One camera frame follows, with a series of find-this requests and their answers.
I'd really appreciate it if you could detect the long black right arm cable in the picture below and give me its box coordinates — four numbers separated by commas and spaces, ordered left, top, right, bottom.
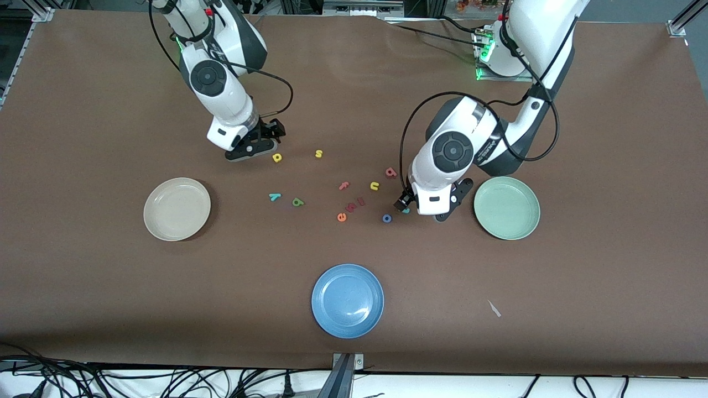
148, 0, 186, 56

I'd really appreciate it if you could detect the aluminium table frame corner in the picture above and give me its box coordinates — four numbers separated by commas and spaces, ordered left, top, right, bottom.
667, 0, 708, 95

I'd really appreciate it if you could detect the long black left arm cable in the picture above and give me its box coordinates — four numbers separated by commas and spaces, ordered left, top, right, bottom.
494, 0, 560, 163

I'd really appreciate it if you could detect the brown table cover sheet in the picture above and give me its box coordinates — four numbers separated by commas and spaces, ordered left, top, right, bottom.
0, 10, 708, 378

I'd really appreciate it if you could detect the aluminium table frame rail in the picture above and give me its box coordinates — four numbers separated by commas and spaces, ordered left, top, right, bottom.
0, 4, 56, 108

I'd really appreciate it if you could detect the beige round plate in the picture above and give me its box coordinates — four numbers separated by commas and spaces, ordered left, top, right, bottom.
143, 177, 212, 242

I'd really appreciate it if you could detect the long black arm cable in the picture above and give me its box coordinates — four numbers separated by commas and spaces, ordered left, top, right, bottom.
494, 0, 560, 163
148, 0, 186, 56

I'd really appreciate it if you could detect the green round plate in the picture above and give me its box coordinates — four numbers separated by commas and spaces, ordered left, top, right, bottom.
473, 176, 541, 241

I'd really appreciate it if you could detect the grey device behind table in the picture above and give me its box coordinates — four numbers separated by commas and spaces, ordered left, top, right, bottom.
322, 0, 405, 18

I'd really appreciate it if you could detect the grey metal camera mount bracket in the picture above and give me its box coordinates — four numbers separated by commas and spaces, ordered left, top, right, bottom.
332, 353, 366, 398

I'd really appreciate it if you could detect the blue round plate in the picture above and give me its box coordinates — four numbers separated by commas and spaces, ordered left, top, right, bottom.
311, 263, 385, 339

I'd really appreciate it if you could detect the black cable on table cover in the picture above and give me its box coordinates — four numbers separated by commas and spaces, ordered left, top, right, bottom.
387, 15, 487, 50

